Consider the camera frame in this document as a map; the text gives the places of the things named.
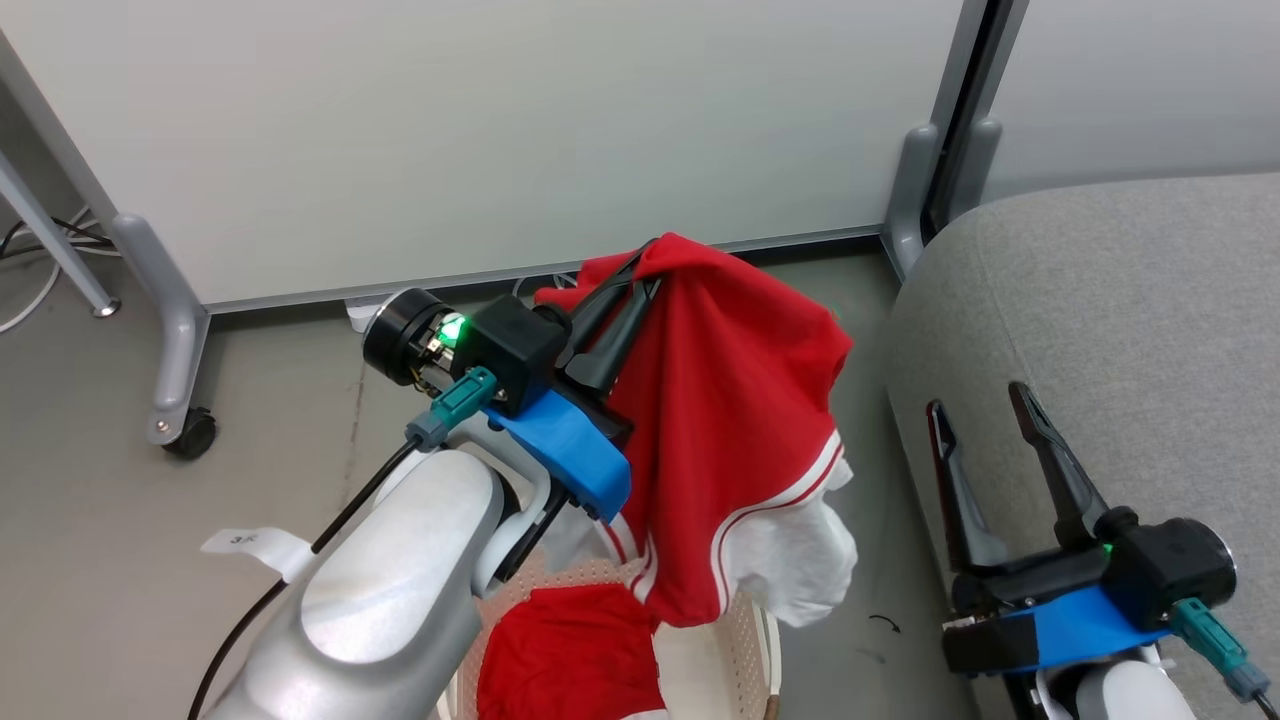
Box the grey metal table leg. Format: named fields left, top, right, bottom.
left=0, top=150, right=122, bottom=319

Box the white power strip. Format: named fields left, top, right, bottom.
left=345, top=295, right=403, bottom=335

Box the grey partition foot with caster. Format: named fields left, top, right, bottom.
left=112, top=213, right=216, bottom=448

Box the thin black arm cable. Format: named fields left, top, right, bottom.
left=187, top=440, right=423, bottom=720

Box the black floor cable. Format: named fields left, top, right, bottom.
left=0, top=215, right=113, bottom=263

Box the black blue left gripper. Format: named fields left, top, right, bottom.
left=362, top=238, right=664, bottom=523

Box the black caster wheel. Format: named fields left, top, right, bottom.
left=163, top=406, right=219, bottom=461

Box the red garment with white trim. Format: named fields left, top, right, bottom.
left=533, top=232, right=859, bottom=629

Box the narrow white partition panel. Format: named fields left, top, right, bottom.
left=972, top=0, right=1280, bottom=208

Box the wide white partition panel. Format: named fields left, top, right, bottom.
left=0, top=0, right=993, bottom=313

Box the teal cable connector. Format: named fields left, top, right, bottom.
left=1170, top=598, right=1273, bottom=703
left=405, top=366, right=499, bottom=451

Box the white floor cable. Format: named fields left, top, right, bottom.
left=0, top=208, right=93, bottom=336

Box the cream perforated laundry basket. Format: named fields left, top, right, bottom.
left=435, top=545, right=783, bottom=720

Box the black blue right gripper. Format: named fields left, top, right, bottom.
left=926, top=382, right=1238, bottom=678

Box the white paper cable tag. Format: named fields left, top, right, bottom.
left=200, top=527, right=314, bottom=584

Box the plain red garment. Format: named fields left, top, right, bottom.
left=477, top=583, right=669, bottom=720

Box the grey fabric sofa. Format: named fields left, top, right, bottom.
left=885, top=172, right=1280, bottom=720

